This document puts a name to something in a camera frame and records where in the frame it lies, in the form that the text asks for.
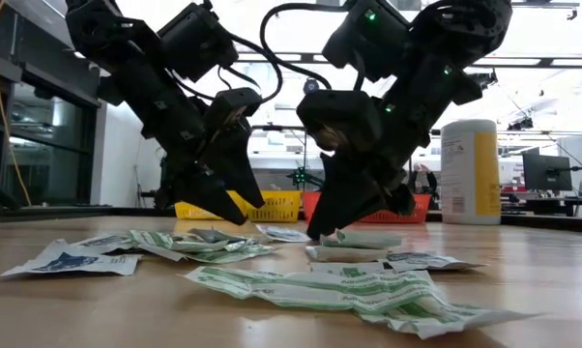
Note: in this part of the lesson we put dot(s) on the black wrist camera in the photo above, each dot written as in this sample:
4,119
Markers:
363,38
194,41

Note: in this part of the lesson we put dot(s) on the black ceiling camera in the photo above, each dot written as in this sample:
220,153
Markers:
311,86

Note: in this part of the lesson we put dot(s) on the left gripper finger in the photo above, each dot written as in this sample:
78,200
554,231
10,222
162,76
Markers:
209,193
240,169

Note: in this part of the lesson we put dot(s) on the computer monitor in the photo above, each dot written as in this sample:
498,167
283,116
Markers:
547,171

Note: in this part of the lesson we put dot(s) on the yellow plastic basket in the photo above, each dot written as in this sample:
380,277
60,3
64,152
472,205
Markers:
189,212
281,208

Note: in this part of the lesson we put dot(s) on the white alcohol pad packet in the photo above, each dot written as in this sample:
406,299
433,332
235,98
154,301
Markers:
283,234
102,241
68,263
431,262

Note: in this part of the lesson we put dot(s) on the white yellow wipes canister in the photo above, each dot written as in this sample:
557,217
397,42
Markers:
470,183

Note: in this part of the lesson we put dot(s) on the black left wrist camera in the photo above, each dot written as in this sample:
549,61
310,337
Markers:
194,41

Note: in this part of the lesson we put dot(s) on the orange plastic basket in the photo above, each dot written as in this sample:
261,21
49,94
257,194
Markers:
397,218
310,203

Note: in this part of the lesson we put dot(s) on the neighbour rig robot arm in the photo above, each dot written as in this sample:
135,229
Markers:
301,178

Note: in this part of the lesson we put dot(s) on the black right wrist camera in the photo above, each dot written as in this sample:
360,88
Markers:
363,38

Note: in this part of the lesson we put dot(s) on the LED light bar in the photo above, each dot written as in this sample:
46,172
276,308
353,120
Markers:
561,62

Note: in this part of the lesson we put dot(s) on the person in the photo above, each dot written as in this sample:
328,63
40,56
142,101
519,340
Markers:
424,182

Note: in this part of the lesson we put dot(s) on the black track spotlights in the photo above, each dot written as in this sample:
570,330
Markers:
486,79
520,124

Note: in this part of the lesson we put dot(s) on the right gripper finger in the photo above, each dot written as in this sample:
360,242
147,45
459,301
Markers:
344,198
398,200

